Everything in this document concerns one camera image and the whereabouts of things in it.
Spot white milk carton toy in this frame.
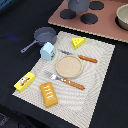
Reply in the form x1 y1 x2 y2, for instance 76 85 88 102
40 42 55 61

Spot yellow cheese wedge toy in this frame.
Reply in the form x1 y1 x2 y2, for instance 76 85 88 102
72 37 86 49

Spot orange bread loaf toy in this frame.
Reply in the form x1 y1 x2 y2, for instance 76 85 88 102
40 82 58 107

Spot yellow butter box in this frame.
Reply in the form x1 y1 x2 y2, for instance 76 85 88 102
14 72 36 92

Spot dark grey pot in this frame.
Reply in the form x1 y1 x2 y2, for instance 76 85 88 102
67 0 90 13

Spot round wooden plate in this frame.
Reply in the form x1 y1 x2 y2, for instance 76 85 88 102
56 55 83 78

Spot beige woven placemat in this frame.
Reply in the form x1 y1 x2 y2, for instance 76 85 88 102
13 31 115 128

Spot pink toy stove top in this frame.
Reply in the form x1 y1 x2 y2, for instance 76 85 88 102
48 0 128 43

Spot beige bowl on stove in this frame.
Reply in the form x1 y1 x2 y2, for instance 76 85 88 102
116 4 128 30

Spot toy fork wooden handle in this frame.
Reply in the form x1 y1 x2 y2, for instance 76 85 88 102
44 71 85 90

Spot toy knife wooden handle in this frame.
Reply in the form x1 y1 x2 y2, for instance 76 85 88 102
58 49 98 63

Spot grey saucepan with handle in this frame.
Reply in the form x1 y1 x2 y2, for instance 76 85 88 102
21 27 57 53

